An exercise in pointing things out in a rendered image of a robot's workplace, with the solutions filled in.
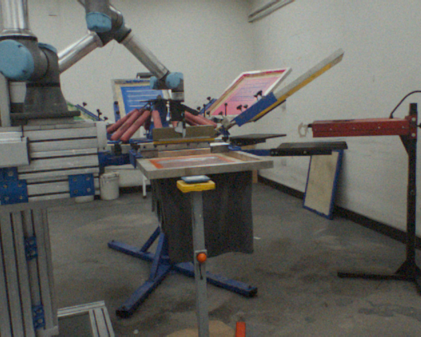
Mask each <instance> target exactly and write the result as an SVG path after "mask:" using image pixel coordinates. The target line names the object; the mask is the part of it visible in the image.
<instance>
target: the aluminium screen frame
mask: <svg viewBox="0 0 421 337"><path fill-rule="evenodd" d="M200 154H218V153H210V149H209V148H202V149H192V150H173V151H163V152H158V158H163V157H173V156H190V155H200ZM221 154H225V155H228V156H231V157H234V158H238V159H239V160H242V161H244V162H230V163H221V164H205V165H196V166H180V167H170V168H156V169H153V168H152V167H151V166H150V165H149V164H148V163H147V162H146V161H145V158H136V166H137V167H138V168H139V169H140V172H141V173H142V174H144V176H145V177H146V178H147V179H161V178H169V177H184V176H192V175H208V174H217V173H231V172H241V171H249V170H256V169H271V168H274V164H273V160H270V158H264V157H262V156H256V155H254V154H249V153H246V152H241V151H231V150H229V152H222V153H221Z"/></svg>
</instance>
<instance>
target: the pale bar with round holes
mask: <svg viewBox="0 0 421 337"><path fill-rule="evenodd" d="M218 141H219V143H223V142H224V140H221V138H215V141H214V142H210V143H207V142H202V143H199V144H198V145H197V143H190V144H188V145H186V144H169V145H168V146H167V147H165V145H157V149H158V151H163V150H182V149H192V148H202V147H210V144H213V143H218ZM144 146H146V148H153V147H154V146H153V142H150V143H140V148H139V149H138V152H140V149H144ZM129 150H132V146H130V144H122V154H124V153H129Z"/></svg>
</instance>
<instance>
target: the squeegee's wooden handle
mask: <svg viewBox="0 0 421 337"><path fill-rule="evenodd" d="M175 128H176V127H168V128H152V141H153V142H157V141H159V140H162V139H174V138H182V133H181V132H176V131H175V130H174V129H175ZM208 136H209V137H210V138H214V137H215V126H214V125H206V126H186V128H185V135H184V138H197V137H208Z"/></svg>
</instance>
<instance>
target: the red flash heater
mask: <svg viewBox="0 0 421 337"><path fill-rule="evenodd" d="M345 120H349V121H345ZM311 131H312V132H313V138H332V137H358V136H385V135H410V136H411V135H412V117H409V116H404V118H403V119H401V118H393V119H389V118H364V119H354V120H352V119H344V120H314V121H313V122H312V124H311Z"/></svg>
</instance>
